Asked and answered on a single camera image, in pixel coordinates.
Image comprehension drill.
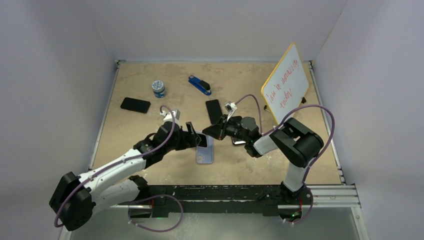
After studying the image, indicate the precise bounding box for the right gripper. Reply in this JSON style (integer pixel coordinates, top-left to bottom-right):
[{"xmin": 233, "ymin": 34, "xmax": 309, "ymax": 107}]
[{"xmin": 202, "ymin": 114, "xmax": 249, "ymax": 142}]

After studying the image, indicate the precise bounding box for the black phone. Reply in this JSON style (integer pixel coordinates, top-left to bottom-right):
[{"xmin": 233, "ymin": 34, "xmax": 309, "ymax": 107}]
[
  {"xmin": 120, "ymin": 97, "xmax": 151, "ymax": 114},
  {"xmin": 197, "ymin": 133, "xmax": 208, "ymax": 148}
]

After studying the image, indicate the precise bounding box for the lilac phone case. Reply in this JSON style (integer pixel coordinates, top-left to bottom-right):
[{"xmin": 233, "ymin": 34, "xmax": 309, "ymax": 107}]
[
  {"xmin": 195, "ymin": 142, "xmax": 214, "ymax": 165},
  {"xmin": 206, "ymin": 135, "xmax": 214, "ymax": 148}
]

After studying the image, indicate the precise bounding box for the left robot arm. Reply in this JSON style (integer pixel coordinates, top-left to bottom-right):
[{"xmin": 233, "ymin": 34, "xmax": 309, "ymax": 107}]
[{"xmin": 48, "ymin": 121, "xmax": 206, "ymax": 231}]

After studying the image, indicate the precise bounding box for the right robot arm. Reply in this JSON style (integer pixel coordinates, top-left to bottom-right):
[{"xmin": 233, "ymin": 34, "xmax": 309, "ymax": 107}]
[{"xmin": 202, "ymin": 115, "xmax": 324, "ymax": 204}]

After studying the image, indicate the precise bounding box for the phone in pink case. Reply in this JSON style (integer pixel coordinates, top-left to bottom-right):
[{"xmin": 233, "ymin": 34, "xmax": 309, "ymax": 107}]
[{"xmin": 205, "ymin": 99, "xmax": 223, "ymax": 125}]

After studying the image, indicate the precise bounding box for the phone in clear case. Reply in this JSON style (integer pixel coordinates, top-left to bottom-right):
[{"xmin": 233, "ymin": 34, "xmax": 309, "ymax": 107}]
[{"xmin": 231, "ymin": 137, "xmax": 246, "ymax": 146}]

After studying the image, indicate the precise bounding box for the blue stapler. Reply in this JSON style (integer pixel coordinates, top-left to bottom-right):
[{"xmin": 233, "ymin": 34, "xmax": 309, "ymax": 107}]
[{"xmin": 188, "ymin": 75, "xmax": 212, "ymax": 96}]

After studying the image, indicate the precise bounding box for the blue white jar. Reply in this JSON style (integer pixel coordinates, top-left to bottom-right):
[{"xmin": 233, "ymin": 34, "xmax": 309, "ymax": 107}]
[{"xmin": 151, "ymin": 80, "xmax": 166, "ymax": 98}]

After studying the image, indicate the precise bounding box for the yellow framed whiteboard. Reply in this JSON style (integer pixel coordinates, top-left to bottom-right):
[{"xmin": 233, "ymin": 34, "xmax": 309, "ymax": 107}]
[{"xmin": 261, "ymin": 42, "xmax": 309, "ymax": 124}]

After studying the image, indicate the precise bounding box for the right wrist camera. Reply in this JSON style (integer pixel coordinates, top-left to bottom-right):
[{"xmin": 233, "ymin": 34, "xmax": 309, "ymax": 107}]
[{"xmin": 223, "ymin": 102, "xmax": 238, "ymax": 118}]

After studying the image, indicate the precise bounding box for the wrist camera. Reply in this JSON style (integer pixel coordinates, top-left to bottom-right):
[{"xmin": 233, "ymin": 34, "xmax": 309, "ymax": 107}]
[
  {"xmin": 223, "ymin": 102, "xmax": 238, "ymax": 118},
  {"xmin": 160, "ymin": 109, "xmax": 181, "ymax": 126}
]

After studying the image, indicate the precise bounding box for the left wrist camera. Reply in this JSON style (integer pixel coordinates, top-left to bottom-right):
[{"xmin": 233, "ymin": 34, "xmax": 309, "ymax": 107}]
[{"xmin": 160, "ymin": 109, "xmax": 181, "ymax": 126}]

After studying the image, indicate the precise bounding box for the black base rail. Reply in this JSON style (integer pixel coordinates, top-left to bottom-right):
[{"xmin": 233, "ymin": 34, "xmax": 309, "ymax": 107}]
[{"xmin": 124, "ymin": 184, "xmax": 313, "ymax": 221}]

